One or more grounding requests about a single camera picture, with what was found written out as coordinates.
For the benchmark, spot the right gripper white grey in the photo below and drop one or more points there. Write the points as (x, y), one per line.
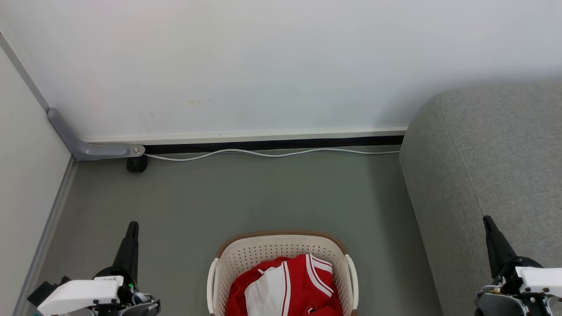
(538, 281)

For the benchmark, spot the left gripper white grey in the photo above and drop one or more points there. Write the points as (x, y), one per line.
(79, 294)

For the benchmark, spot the red and white garment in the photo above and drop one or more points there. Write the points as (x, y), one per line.
(303, 285)

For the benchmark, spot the grey fabric sofa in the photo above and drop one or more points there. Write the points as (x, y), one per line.
(487, 166)

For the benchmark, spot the black round foot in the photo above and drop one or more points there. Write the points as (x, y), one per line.
(137, 164)

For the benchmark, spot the cream perforated laundry basket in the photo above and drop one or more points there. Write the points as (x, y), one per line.
(246, 254)

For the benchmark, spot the white baseboard trim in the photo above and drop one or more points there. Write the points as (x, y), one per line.
(246, 135)

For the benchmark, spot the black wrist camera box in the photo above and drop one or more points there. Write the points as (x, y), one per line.
(41, 293)

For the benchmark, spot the grey metal angled bracket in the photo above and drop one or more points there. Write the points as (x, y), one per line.
(92, 150)

